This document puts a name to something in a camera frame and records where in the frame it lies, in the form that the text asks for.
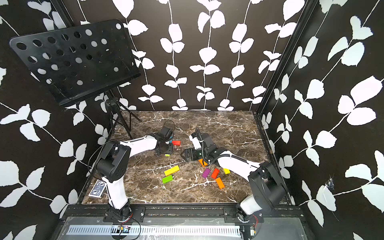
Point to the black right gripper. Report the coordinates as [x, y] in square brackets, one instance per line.
[193, 151]

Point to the white slotted cable duct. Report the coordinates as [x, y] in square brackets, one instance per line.
[136, 230]

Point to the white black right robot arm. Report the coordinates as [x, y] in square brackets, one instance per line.
[267, 186]

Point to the yellow long block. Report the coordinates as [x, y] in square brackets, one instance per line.
[171, 170]

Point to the orange block lower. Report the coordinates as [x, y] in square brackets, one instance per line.
[220, 183]

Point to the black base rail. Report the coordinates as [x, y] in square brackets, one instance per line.
[230, 212]

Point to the red-orange small block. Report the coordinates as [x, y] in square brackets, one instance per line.
[176, 143]

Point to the yellow block right group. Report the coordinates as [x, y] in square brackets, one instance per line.
[226, 171]

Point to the red block right group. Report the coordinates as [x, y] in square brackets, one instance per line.
[215, 173]

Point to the green block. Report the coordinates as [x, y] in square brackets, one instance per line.
[167, 179]

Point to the purple block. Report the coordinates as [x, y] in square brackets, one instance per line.
[206, 173]

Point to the orange long block upper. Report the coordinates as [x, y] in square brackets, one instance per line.
[202, 162]

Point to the black perforated music stand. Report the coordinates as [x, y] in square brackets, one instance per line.
[81, 62]

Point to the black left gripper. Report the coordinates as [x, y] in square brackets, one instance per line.
[170, 151]

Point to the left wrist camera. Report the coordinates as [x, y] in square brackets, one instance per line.
[166, 133]

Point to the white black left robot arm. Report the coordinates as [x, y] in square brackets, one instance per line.
[112, 162]

